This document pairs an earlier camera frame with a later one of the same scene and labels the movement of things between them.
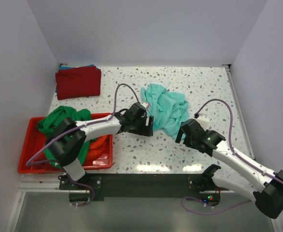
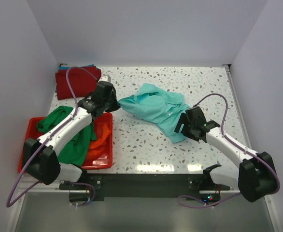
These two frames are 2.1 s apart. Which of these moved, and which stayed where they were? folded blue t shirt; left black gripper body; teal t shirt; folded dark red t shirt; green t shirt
Moved: left black gripper body; teal t shirt
Stayed: folded blue t shirt; folded dark red t shirt; green t shirt
